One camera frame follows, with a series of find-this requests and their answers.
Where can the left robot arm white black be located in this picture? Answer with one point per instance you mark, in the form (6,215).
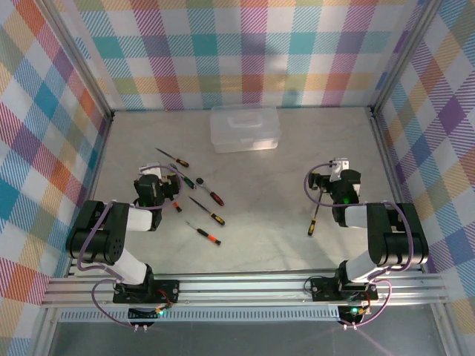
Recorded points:
(111,230)

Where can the yellow-black screwdriver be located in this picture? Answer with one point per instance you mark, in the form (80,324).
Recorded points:
(208,212)

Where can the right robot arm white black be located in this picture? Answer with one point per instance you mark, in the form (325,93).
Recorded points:
(386,230)

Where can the aluminium frame leg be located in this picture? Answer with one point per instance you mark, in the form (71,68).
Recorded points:
(443,330)
(44,333)

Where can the black right controller board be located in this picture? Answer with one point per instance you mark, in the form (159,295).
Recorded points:
(350,315)

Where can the black left controller board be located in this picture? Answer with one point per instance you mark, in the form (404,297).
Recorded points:
(139,315)

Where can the black controller board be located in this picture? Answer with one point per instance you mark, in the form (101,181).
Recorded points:
(350,315)
(139,315)

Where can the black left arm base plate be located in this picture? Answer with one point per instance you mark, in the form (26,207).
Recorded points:
(167,287)

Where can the aluminium frame post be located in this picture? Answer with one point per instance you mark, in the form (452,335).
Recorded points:
(404,55)
(79,59)

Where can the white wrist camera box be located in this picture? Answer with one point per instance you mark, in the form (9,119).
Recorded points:
(339,165)
(150,170)

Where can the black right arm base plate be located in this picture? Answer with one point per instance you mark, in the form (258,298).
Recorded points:
(323,289)

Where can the clear plastic tool box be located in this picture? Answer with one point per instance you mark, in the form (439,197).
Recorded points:
(241,130)

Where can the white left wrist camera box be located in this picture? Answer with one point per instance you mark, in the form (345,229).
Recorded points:
(150,170)

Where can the aluminium mounting rail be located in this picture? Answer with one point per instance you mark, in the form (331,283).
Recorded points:
(241,287)

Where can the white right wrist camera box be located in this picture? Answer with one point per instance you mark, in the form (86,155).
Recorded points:
(339,165)

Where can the aluminium table edge rail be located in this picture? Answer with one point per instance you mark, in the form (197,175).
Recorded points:
(386,155)
(97,163)

